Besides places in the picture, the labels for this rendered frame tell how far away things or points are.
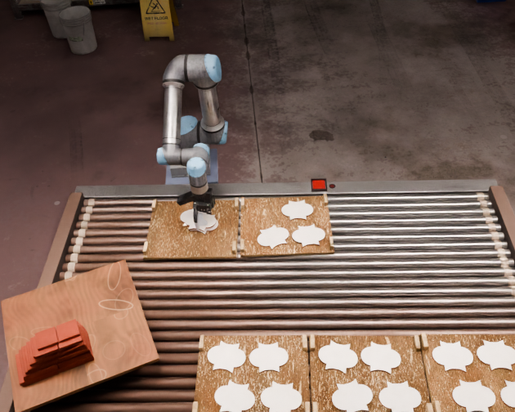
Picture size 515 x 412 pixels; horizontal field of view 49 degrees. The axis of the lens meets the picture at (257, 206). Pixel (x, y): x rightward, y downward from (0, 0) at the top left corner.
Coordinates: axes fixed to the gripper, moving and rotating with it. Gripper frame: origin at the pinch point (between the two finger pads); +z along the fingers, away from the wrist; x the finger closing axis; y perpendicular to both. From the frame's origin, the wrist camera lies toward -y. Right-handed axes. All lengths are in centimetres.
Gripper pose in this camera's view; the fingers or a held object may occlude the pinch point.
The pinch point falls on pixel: (199, 220)
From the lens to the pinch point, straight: 261.6
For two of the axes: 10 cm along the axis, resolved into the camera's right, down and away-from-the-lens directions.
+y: 9.8, 1.2, -1.7
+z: 0.4, 7.0, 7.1
